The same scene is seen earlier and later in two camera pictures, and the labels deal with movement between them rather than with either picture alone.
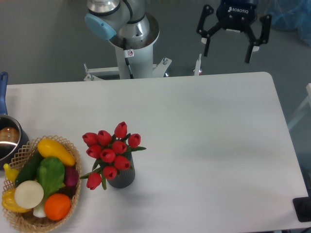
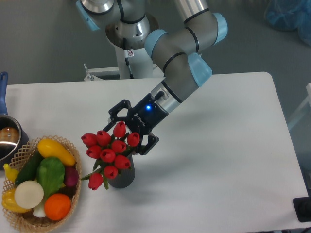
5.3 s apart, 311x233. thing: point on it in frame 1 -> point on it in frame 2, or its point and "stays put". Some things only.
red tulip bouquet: [112, 153] stays put
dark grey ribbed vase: [124, 177] stays put
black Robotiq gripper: [236, 15] -> [144, 116]
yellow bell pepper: [9, 202] stays put
